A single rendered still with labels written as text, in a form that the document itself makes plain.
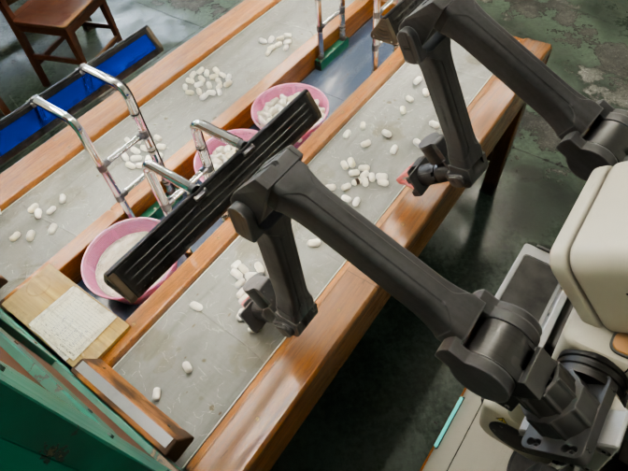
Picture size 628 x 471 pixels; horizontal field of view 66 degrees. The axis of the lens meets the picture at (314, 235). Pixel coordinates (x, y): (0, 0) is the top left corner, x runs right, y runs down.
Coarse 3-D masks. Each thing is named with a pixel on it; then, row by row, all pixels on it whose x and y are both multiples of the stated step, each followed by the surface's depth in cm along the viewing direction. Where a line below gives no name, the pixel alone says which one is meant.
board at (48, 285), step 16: (48, 272) 129; (32, 288) 126; (48, 288) 126; (64, 288) 126; (80, 288) 125; (16, 304) 124; (32, 304) 123; (48, 304) 123; (32, 320) 121; (112, 336) 116; (96, 352) 114
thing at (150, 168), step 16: (192, 128) 110; (208, 128) 107; (240, 144) 103; (208, 160) 120; (160, 176) 101; (176, 176) 99; (208, 176) 124; (160, 192) 111; (176, 192) 117; (192, 192) 97
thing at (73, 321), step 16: (64, 304) 123; (80, 304) 122; (96, 304) 122; (48, 320) 120; (64, 320) 120; (80, 320) 120; (96, 320) 119; (112, 320) 119; (48, 336) 117; (64, 336) 117; (80, 336) 117; (96, 336) 116; (64, 352) 115; (80, 352) 114
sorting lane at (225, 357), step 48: (384, 96) 168; (336, 144) 156; (384, 144) 154; (336, 192) 144; (384, 192) 143; (240, 240) 136; (192, 288) 127; (240, 288) 126; (144, 336) 120; (192, 336) 119; (240, 336) 118; (144, 384) 113; (192, 384) 112; (240, 384) 111; (192, 432) 106
